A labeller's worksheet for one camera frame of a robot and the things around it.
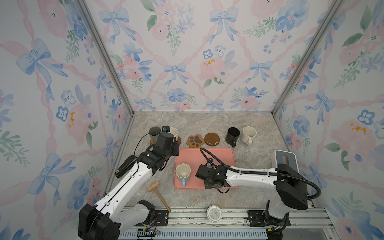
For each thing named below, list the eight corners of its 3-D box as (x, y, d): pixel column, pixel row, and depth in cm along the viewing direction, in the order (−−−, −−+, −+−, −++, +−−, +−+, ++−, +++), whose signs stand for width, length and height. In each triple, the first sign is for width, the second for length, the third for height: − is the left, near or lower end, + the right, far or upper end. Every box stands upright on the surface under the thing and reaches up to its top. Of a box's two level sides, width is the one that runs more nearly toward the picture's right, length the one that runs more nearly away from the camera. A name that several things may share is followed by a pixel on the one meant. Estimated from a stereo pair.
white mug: (237, 145, 103) (241, 137, 95) (241, 133, 110) (245, 124, 102) (249, 150, 101) (254, 141, 93) (252, 137, 108) (257, 128, 100)
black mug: (226, 149, 101) (229, 141, 93) (224, 135, 108) (227, 127, 100) (238, 149, 101) (242, 141, 93) (235, 135, 108) (239, 127, 100)
